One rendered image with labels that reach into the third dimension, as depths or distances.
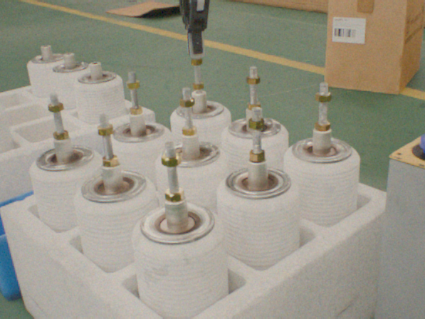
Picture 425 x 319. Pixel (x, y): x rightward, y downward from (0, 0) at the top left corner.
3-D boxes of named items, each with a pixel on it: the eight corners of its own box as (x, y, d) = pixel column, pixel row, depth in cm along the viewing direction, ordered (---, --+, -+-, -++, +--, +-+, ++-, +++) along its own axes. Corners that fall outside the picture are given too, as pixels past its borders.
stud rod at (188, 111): (196, 144, 68) (191, 88, 65) (190, 147, 68) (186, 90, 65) (190, 142, 69) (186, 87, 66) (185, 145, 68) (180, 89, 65)
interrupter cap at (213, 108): (228, 117, 81) (228, 113, 81) (179, 123, 80) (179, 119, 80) (218, 102, 88) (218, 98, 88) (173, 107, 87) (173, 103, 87)
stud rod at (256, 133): (263, 170, 60) (262, 107, 57) (259, 174, 60) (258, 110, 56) (255, 168, 61) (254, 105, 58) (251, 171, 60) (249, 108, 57)
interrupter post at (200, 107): (208, 114, 83) (207, 94, 82) (193, 115, 83) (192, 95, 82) (206, 109, 86) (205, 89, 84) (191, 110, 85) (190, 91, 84)
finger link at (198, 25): (189, 18, 78) (191, 53, 80) (193, 21, 75) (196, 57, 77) (199, 18, 78) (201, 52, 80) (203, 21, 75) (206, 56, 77)
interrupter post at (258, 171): (272, 186, 61) (272, 160, 59) (254, 192, 60) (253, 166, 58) (260, 179, 63) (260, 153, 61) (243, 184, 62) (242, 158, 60)
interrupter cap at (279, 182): (305, 189, 60) (305, 184, 59) (246, 208, 56) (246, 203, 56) (267, 165, 66) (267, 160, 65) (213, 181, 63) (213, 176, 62)
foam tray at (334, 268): (212, 212, 105) (206, 127, 97) (390, 304, 78) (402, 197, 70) (25, 308, 81) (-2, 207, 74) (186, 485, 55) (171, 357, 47)
